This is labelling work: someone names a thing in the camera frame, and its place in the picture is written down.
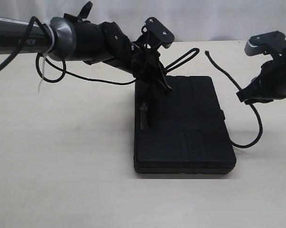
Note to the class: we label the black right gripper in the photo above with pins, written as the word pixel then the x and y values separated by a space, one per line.
pixel 269 85

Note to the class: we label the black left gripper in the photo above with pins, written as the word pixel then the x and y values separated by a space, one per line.
pixel 146 66

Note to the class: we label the black plastic carry case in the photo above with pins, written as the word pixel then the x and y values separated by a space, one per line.
pixel 183 132

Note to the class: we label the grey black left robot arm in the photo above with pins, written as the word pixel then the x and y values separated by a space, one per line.
pixel 73 38

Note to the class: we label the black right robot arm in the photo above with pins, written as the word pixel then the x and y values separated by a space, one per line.
pixel 269 85

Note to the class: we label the white backdrop curtain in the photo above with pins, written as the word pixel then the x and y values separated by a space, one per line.
pixel 195 20

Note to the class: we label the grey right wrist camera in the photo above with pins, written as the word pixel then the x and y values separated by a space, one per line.
pixel 271 43

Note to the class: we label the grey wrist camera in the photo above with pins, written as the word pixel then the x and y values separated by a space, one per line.
pixel 159 35
pixel 271 43

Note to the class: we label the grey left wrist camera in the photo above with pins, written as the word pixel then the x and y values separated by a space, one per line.
pixel 159 35

